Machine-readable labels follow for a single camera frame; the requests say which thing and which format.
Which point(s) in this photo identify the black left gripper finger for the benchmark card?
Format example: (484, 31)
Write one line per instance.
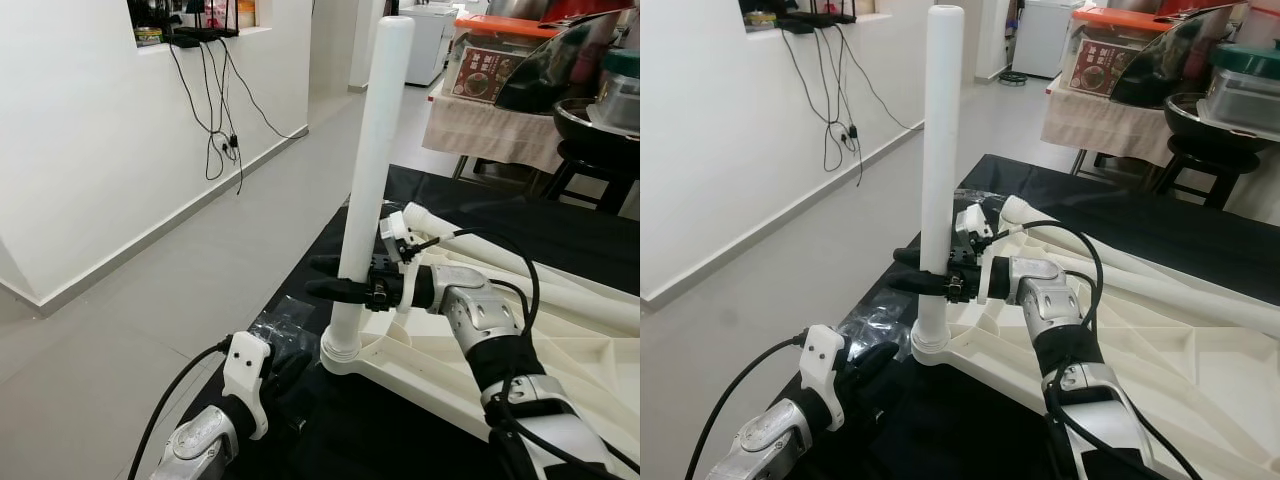
(875, 362)
(295, 367)

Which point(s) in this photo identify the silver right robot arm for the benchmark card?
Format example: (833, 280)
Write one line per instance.
(1045, 300)
(480, 315)

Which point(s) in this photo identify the white plastic children table top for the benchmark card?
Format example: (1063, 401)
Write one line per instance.
(580, 370)
(1200, 370)

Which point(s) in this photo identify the clear tape cross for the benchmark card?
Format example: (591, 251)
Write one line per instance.
(285, 322)
(880, 318)

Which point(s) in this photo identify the clear tape strip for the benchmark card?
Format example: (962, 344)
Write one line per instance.
(982, 197)

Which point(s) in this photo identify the beige side table cloth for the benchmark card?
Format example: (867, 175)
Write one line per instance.
(1100, 125)
(490, 130)

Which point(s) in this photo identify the black round floor base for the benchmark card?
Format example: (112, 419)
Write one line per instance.
(1015, 78)

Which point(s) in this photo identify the grey cabinet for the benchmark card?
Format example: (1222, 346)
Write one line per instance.
(1042, 40)
(432, 45)

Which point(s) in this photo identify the small round tin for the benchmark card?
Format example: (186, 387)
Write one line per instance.
(148, 36)
(760, 18)

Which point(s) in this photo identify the clear plastic storage container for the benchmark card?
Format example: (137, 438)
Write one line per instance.
(620, 105)
(1245, 100)

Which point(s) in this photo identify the green pot lid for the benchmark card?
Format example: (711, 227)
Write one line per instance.
(1250, 58)
(622, 63)

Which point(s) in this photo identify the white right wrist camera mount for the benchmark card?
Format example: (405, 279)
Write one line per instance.
(992, 280)
(412, 290)

